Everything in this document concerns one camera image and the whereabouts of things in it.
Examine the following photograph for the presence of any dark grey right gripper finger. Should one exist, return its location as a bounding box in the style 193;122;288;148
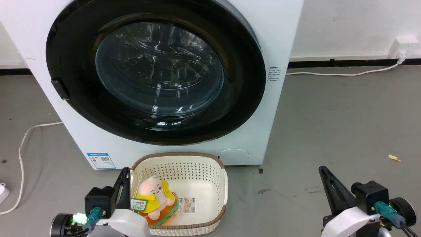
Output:
318;167;338;216
321;166;358;213

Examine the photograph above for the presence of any black round washer door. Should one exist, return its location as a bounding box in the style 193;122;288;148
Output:
45;0;266;146

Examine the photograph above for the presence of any blue energy label sticker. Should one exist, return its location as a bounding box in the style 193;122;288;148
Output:
87;152;116;170

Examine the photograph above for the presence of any small text sticker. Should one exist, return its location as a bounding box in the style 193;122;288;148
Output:
268;66;283;83

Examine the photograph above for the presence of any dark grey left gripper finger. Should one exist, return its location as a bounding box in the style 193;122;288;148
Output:
118;169;131;211
113;167;127;202

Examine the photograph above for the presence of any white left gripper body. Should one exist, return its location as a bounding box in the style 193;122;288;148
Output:
93;208;151;237

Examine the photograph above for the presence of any teal plug black left cable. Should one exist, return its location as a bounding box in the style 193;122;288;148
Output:
66;207;103;237

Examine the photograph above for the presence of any white power cable with plug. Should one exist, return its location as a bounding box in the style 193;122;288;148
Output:
285;57;406;77

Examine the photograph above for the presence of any paper label with picture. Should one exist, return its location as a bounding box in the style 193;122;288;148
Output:
179;197;196;214

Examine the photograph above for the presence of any white power adapter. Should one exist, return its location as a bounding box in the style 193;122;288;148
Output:
0;183;10;205

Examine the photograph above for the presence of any white front-load washing machine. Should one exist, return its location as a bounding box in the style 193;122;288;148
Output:
0;0;304;170

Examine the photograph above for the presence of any teal plug black cable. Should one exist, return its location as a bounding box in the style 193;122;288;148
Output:
374;201;419;237
66;207;103;237

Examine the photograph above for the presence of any white wall socket box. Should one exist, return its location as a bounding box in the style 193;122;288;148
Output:
388;37;420;60

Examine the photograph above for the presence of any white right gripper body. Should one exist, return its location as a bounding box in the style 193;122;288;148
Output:
321;205;383;237

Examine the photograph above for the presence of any white thin floor cable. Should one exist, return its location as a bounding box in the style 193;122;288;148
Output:
0;121;63;216

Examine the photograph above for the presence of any teal plug black right cable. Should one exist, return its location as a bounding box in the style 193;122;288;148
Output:
374;201;419;237

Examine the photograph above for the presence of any white perforated laundry basket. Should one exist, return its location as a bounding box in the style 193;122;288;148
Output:
130;152;229;237

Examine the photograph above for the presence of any pink and yellow plush toy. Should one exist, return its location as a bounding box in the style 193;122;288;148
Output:
131;174;180;226

